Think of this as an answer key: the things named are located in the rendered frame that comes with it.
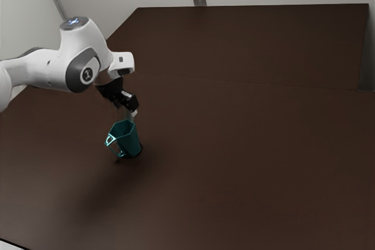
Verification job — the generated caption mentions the teal faceted mug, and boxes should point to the teal faceted mug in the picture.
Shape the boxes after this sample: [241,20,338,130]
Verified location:
[104,119,143,159]

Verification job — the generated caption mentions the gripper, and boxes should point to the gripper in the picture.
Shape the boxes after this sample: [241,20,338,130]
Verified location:
[97,77,139,121]

